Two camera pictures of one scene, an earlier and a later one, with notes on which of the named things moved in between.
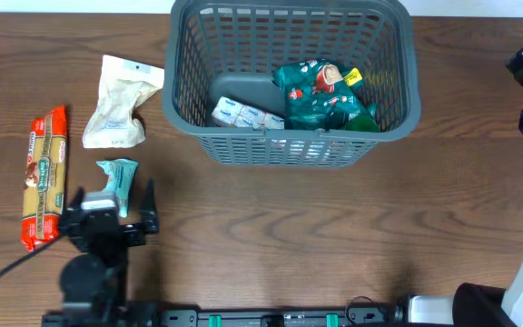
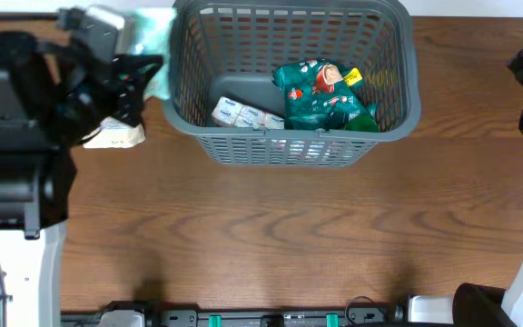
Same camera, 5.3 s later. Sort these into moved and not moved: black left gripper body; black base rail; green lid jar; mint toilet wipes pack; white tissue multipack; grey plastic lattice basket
Moved: black left gripper body; mint toilet wipes pack
Not moved: black base rail; grey plastic lattice basket; green lid jar; white tissue multipack
